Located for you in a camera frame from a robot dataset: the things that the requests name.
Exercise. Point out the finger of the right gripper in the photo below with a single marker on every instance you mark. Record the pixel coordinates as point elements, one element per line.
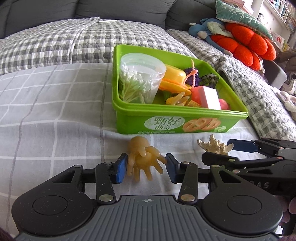
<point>217,162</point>
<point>264,146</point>

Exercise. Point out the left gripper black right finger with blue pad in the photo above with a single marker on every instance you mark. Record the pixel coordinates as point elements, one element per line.
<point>185,173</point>

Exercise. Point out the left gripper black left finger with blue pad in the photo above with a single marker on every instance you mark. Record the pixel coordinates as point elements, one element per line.
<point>107,174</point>

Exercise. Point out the beige starfish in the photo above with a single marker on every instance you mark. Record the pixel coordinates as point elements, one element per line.
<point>215,146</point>

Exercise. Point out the tan rubber octopus toy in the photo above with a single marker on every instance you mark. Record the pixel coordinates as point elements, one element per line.
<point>143,156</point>

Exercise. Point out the pink toy bottle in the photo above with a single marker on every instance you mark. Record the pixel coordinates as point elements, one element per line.
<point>195,97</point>

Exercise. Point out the clear cotton swab jar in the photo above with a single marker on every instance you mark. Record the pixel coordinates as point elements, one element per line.
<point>139,77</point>

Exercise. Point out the person's hand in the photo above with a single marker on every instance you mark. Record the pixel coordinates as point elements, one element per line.
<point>289,208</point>

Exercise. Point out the white plush toy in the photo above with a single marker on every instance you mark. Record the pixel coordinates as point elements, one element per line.
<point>288,100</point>

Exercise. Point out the pink white block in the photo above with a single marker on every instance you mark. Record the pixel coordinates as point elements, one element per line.
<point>209,98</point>

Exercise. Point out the yellow toy octopus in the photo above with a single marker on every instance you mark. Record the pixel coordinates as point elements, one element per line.
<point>182,100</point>

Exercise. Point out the grey grid table cloth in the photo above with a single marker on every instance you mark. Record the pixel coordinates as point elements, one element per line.
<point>51,119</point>

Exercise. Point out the green plastic storage box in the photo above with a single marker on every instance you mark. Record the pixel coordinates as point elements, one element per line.
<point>137,118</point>

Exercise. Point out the yellow toy teapot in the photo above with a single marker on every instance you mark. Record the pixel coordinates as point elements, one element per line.
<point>173,81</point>

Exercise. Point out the purple toy grapes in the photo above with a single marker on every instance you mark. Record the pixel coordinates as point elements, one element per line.
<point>189,81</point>

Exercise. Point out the orange pumpkin cushion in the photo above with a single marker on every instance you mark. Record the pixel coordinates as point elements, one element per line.
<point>247,46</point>

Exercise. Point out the grey checkered quilt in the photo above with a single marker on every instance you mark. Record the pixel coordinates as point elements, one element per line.
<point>92,40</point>

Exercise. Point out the blue plush monkey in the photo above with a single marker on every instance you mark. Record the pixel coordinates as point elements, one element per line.
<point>207,28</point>

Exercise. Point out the teal leaf pattern pillow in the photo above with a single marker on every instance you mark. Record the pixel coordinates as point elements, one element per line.
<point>231,14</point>

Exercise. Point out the dark grey sofa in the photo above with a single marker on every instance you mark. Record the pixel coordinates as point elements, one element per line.
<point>20,15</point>

